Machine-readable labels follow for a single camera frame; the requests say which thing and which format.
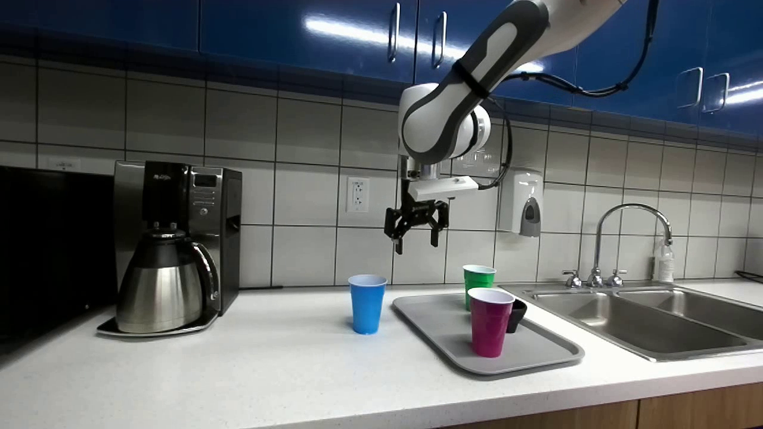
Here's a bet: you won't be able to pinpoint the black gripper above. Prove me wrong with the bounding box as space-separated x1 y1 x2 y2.
385 181 448 254

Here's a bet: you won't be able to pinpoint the green plastic cup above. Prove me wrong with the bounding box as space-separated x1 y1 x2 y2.
463 265 495 304

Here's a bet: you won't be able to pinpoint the blue plastic cup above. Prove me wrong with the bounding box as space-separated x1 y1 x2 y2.
349 274 387 334

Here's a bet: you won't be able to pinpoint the purple plastic cup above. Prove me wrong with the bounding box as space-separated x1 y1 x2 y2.
469 289 515 357

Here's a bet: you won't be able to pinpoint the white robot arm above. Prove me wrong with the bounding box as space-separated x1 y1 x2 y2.
385 0 625 253

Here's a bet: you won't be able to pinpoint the grey plastic tray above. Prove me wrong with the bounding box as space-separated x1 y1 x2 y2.
389 291 586 382

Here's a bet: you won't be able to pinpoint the white soap dispenser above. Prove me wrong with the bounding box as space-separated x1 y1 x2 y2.
498 168 543 236

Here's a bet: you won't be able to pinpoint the chrome sink faucet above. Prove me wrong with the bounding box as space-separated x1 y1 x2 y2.
561 199 674 291

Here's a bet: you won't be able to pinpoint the clear soap bottle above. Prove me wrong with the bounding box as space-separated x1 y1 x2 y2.
652 243 674 282

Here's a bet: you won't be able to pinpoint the steel coffee carafe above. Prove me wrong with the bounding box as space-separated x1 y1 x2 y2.
118 233 217 334

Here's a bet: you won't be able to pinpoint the stainless steel double sink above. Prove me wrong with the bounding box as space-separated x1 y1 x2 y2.
530 285 763 361

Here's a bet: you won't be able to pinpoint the black coffee maker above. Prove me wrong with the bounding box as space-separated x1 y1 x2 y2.
98 162 244 339

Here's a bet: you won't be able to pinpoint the blue upper cabinets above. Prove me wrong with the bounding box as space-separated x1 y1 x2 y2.
0 0 763 140

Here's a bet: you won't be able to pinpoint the black microwave oven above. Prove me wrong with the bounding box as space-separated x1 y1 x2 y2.
0 166 118 355

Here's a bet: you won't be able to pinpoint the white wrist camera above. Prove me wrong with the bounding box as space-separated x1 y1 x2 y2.
407 175 479 202

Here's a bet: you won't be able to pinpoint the white wall outlet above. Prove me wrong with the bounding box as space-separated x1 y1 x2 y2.
345 175 370 215

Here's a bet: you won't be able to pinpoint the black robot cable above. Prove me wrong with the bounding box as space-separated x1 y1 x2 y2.
475 0 664 192

